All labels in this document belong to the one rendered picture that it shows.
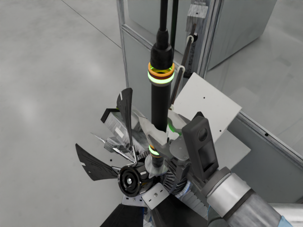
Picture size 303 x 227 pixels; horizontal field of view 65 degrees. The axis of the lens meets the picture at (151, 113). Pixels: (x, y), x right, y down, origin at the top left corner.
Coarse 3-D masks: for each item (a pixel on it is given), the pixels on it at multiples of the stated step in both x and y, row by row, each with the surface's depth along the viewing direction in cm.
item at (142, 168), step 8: (144, 160) 98; (128, 168) 89; (136, 168) 88; (144, 168) 90; (120, 176) 92; (128, 176) 90; (136, 176) 88; (144, 176) 88; (160, 176) 94; (120, 184) 92; (128, 184) 90; (136, 184) 87; (144, 184) 87; (152, 184) 92; (128, 192) 90; (136, 192) 87; (144, 192) 90
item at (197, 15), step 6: (192, 6) 97; (198, 6) 97; (204, 6) 97; (192, 12) 94; (198, 12) 94; (204, 12) 94; (192, 18) 93; (198, 18) 92; (204, 18) 92; (186, 24) 96; (192, 24) 95; (198, 24) 94; (204, 24) 100; (186, 30) 98; (198, 30) 96
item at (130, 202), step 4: (124, 196) 95; (136, 196) 96; (140, 196) 96; (124, 200) 96; (128, 200) 96; (132, 200) 96; (136, 200) 97; (124, 204) 96; (128, 204) 96; (132, 204) 97; (136, 204) 97; (140, 204) 97
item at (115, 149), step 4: (96, 136) 120; (100, 140) 118; (104, 140) 117; (116, 148) 112; (116, 152) 111; (120, 152) 110; (124, 156) 108; (128, 156) 108; (128, 160) 108; (132, 160) 106
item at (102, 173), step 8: (80, 152) 108; (80, 160) 113; (88, 160) 107; (96, 160) 102; (88, 168) 113; (96, 168) 108; (104, 168) 103; (96, 176) 114; (104, 176) 111; (112, 176) 106
